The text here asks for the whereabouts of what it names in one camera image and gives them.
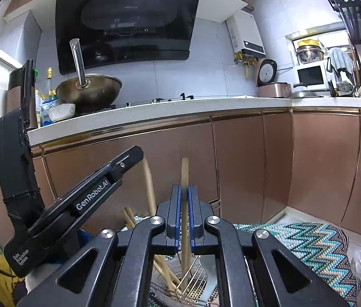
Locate wire utensil basket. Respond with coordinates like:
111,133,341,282
150,256,220,307

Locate zigzag woven mat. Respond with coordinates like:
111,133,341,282
116,216,361,307

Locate grey towel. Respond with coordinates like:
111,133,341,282
327,47,354,74

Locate white microwave oven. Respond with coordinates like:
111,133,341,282
296,64,326,87

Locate steel pot lid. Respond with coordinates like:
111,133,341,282
284,83,323,99

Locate pink rice cooker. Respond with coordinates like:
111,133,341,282
256,58,293,98

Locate white water heater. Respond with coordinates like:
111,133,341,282
226,9,266,56

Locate white ceramic spoon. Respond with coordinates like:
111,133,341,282
204,256,220,295

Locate brown base cabinets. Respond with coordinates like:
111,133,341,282
0,107,361,253

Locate steel pot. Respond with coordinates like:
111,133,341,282
296,45,325,64

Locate blue white packet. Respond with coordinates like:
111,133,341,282
41,99,60,125

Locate yellow lid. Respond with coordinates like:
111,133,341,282
297,39,323,48

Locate white bowl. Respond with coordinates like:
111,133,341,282
47,103,76,123

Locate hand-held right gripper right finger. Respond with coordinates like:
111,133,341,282
188,185,350,307

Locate gas stove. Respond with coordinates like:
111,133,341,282
110,93,197,109

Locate yellow capped oil bottle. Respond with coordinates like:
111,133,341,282
45,67,55,103

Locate black range hood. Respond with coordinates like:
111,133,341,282
55,0,205,75

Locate steel wok with handle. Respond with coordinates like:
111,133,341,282
56,38,123,112

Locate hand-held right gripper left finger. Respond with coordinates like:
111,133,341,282
17,184,181,307

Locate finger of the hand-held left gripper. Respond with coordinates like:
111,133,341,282
44,145,145,228

